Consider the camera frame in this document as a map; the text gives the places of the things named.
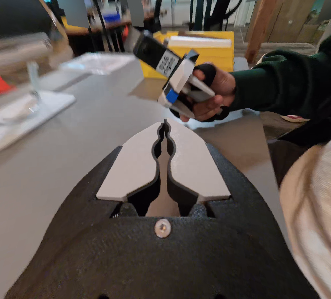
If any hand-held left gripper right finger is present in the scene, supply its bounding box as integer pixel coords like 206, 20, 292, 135
164, 118, 231, 217

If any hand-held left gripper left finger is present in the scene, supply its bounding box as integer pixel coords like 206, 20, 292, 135
96, 121, 166, 217

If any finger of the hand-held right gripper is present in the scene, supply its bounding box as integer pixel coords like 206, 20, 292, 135
157, 57, 196, 109
169, 100, 195, 119

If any yellow plastic bin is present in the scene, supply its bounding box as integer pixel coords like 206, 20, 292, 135
139, 30, 235, 80

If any person's right forearm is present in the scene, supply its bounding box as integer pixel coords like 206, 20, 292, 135
229, 49, 331, 122

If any person's right hand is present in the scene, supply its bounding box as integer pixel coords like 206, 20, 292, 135
179, 67, 236, 122

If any white tube with metal cap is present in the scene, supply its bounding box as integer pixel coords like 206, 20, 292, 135
168, 36, 232, 48

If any blue plastic bin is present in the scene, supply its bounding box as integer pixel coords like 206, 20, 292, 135
103, 12, 121, 24

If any printed paper sheet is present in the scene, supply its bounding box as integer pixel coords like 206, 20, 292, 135
60, 52, 135, 76

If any white tablet stand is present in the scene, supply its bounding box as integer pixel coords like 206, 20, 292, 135
0, 61, 77, 151

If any person's green jacket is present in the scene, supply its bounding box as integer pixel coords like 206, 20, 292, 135
266, 113, 331, 186

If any cardboard holder with black panel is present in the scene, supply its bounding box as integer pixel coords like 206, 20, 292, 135
0, 0, 74, 77

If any wooden post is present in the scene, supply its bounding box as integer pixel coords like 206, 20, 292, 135
244, 0, 322, 64

